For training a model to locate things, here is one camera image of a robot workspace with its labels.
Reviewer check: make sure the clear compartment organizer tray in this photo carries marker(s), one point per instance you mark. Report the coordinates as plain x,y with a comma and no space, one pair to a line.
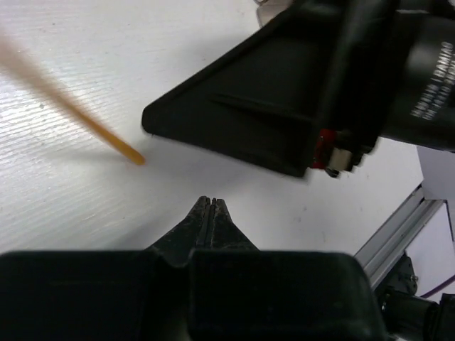
269,9

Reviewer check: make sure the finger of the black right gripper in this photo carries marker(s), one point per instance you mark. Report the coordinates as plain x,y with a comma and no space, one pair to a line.
259,102

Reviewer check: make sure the aluminium table frame rail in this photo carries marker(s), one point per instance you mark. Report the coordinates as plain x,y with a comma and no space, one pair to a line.
384,249

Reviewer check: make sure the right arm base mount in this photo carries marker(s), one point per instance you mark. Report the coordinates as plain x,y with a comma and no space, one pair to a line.
408,316

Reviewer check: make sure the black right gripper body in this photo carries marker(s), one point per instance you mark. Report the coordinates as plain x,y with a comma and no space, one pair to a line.
402,89

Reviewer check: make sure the orange chopstick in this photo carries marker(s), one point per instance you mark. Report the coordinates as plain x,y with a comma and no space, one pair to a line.
27,72

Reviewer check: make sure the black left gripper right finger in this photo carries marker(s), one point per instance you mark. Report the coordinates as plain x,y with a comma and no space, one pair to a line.
246,294

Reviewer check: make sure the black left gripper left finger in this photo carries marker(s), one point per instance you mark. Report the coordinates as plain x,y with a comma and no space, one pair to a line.
97,295

